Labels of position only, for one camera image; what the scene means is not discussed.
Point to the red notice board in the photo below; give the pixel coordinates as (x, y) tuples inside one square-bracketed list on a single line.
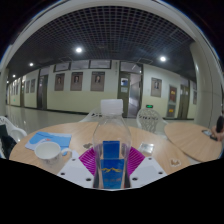
[(172, 95)]

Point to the round wooden side table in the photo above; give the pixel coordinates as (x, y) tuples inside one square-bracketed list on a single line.
[(190, 140)]

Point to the white cup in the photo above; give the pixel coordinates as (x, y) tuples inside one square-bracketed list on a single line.
[(48, 151)]

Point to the small card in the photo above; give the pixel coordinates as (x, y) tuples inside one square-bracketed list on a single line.
[(87, 145), (175, 162), (146, 148)]

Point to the green exit sign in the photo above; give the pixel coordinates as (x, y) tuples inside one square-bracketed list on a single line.
[(149, 106)]

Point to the black bag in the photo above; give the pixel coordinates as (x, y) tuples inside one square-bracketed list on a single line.
[(6, 143)]

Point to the person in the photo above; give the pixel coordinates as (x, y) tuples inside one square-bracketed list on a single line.
[(220, 126)]

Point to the blue and white paper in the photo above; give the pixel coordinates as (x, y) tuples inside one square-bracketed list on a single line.
[(50, 137)]

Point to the dark hallway door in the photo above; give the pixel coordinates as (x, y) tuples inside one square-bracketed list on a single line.
[(42, 93)]

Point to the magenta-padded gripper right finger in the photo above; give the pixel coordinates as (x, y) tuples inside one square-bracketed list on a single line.
[(148, 171)]

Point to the black tablet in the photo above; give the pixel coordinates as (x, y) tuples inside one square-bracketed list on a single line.
[(207, 132)]

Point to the round ceiling lights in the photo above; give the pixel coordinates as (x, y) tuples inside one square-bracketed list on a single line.
[(78, 50)]

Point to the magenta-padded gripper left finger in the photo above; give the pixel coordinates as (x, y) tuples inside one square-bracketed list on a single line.
[(75, 171)]

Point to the dark double door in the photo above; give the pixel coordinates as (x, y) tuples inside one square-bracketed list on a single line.
[(184, 101)]

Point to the framed wall portraits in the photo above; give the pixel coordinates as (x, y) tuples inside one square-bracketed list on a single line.
[(97, 81)]

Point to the open green door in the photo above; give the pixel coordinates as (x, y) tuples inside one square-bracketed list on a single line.
[(133, 96)]

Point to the long framed wall panels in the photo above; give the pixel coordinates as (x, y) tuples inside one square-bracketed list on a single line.
[(100, 63)]

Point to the clear blue-labelled water bottle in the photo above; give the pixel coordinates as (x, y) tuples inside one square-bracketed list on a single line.
[(111, 150)]

